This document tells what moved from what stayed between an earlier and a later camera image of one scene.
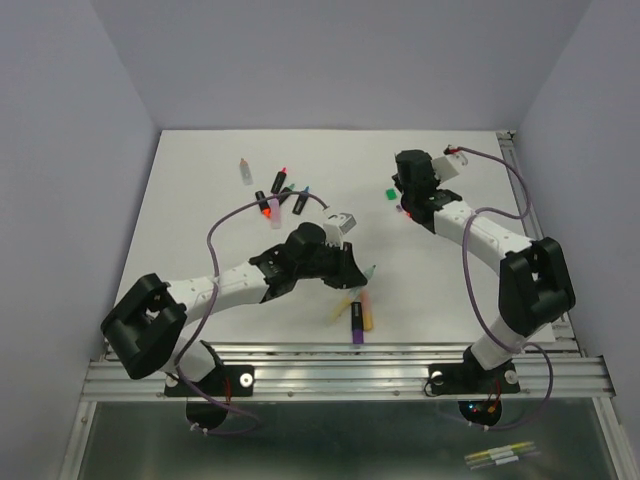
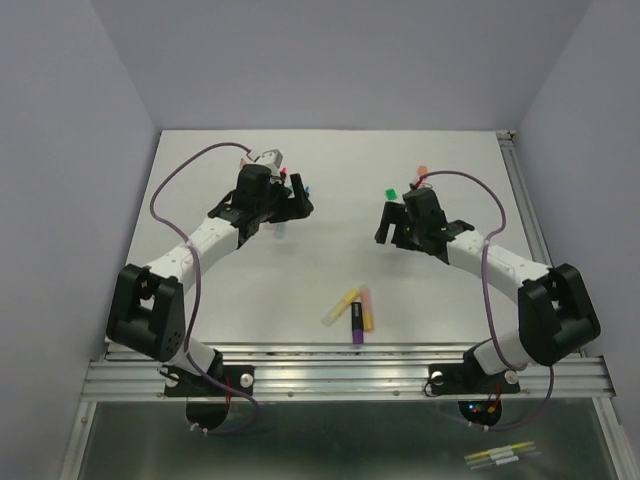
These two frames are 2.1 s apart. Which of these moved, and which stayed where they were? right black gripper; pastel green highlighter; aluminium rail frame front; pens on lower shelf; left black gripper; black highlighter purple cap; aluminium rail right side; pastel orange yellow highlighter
Moved: pastel green highlighter; left black gripper; right black gripper
Stayed: black highlighter purple cap; aluminium rail right side; pastel orange yellow highlighter; aluminium rail frame front; pens on lower shelf
